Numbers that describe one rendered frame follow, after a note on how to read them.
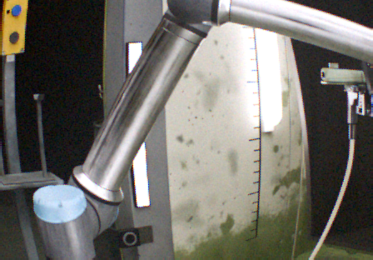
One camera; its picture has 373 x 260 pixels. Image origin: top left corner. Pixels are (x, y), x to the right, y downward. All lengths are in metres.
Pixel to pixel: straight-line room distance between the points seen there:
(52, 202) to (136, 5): 1.10
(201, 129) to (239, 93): 0.24
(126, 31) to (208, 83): 0.44
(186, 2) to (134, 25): 0.97
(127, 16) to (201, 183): 0.76
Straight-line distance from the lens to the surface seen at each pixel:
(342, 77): 1.47
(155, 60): 1.21
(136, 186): 2.06
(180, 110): 2.15
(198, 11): 1.07
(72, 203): 1.16
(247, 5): 1.06
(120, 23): 2.04
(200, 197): 2.26
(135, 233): 2.10
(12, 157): 2.06
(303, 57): 1.90
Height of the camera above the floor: 1.20
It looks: 6 degrees down
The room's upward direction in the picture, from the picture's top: 2 degrees counter-clockwise
